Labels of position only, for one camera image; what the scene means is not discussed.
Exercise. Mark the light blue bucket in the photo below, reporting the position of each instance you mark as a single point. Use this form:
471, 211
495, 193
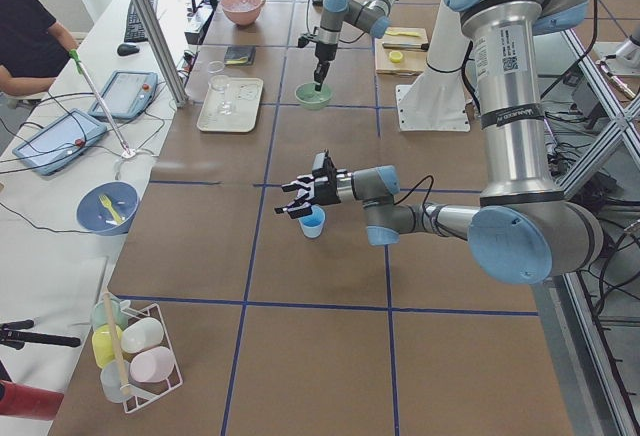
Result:
92, 216

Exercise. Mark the black tripod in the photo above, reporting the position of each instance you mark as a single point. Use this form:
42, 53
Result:
16, 334

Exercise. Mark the black computer mouse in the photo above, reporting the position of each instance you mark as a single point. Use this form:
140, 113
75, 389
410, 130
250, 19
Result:
127, 49

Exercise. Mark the steel muddler bar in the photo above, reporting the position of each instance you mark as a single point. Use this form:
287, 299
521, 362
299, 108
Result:
406, 46

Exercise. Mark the green bowl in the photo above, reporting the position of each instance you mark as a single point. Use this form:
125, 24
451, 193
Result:
305, 88

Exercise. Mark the person in black shirt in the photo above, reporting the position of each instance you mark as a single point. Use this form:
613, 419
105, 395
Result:
35, 47

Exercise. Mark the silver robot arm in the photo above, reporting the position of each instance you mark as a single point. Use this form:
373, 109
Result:
371, 18
524, 230

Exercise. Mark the green tipped metal rod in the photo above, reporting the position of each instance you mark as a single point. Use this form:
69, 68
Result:
128, 151

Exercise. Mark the aluminium frame post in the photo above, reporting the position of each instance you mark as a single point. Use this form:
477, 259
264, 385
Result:
161, 51

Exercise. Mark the teach pendant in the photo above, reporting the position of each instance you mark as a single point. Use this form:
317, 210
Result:
58, 144
129, 93

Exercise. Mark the wooden cutting board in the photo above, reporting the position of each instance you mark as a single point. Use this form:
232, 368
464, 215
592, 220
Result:
413, 63

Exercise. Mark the upper teach pendant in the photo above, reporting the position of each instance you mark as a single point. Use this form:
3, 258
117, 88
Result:
129, 93

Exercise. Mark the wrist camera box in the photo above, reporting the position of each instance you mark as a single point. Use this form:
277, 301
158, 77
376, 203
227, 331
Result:
323, 166

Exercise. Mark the light blue cup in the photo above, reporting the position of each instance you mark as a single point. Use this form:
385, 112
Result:
312, 224

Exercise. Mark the yellow plastic fork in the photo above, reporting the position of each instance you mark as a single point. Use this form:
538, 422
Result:
108, 205

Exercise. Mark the white cup rack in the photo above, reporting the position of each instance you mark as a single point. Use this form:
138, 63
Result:
133, 350

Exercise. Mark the lower teach pendant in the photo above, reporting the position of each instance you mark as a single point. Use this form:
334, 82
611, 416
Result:
58, 144

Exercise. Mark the black keyboard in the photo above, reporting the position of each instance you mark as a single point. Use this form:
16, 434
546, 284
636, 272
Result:
135, 31

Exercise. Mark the ice cubes in bowl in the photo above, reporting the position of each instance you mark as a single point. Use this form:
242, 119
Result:
314, 99

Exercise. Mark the clear wine glass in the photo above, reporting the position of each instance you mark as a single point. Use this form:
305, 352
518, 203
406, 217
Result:
219, 83

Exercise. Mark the red fire extinguisher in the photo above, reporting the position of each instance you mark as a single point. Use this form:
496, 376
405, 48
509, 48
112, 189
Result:
28, 402

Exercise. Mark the lemon half slice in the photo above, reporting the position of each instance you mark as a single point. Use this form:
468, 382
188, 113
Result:
396, 56

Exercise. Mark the yellow plastic knife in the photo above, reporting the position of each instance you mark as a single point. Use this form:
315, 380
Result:
403, 33

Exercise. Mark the pink bowl of ice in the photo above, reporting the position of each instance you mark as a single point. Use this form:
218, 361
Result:
242, 12

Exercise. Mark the cream bear tray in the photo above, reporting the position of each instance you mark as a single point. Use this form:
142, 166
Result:
246, 95

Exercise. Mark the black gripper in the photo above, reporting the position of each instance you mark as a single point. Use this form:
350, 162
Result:
323, 52
328, 193

